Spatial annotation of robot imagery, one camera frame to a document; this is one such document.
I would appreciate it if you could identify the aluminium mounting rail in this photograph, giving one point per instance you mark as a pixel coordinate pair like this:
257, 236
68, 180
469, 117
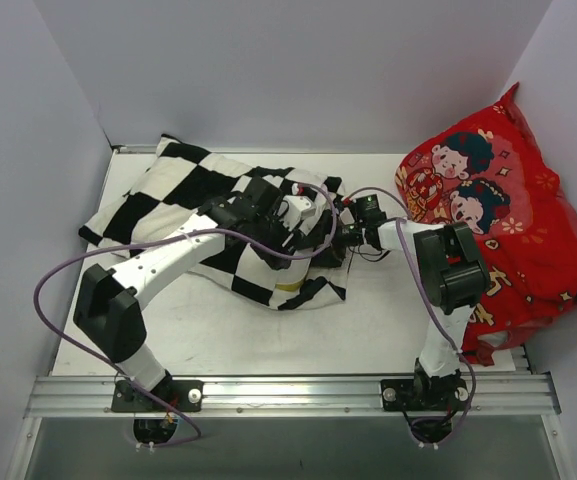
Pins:
515, 394

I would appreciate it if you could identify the red cartoon print pillow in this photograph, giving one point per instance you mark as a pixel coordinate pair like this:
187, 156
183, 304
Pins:
487, 171

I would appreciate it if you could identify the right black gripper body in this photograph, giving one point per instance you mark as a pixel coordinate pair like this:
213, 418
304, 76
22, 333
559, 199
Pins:
345, 236

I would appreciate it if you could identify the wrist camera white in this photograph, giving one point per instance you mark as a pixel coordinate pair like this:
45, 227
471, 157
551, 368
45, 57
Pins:
347, 215
298, 213

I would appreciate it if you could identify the white pillow yellow edge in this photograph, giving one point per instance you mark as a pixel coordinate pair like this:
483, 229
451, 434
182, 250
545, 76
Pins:
290, 277

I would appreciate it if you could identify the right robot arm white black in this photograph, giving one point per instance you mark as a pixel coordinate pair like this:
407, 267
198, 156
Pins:
446, 266

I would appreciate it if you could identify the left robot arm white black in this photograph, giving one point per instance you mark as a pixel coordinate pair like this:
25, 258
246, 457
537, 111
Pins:
110, 304

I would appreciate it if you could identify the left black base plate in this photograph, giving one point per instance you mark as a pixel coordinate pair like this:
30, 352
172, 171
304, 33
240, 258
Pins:
183, 395

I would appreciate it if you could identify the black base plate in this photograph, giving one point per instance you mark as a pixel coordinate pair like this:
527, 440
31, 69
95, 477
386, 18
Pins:
414, 395
183, 395

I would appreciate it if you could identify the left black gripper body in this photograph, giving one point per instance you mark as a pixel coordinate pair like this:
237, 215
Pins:
306, 236

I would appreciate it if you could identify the black white checkered pillowcase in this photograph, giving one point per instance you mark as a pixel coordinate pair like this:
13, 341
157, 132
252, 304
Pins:
182, 178

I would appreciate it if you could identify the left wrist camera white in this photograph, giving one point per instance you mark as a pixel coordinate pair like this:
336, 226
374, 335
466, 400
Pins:
298, 213

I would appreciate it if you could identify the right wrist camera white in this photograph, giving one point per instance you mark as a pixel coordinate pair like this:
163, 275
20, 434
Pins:
347, 215

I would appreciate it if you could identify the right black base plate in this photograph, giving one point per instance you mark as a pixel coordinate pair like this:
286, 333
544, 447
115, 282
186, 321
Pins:
414, 395

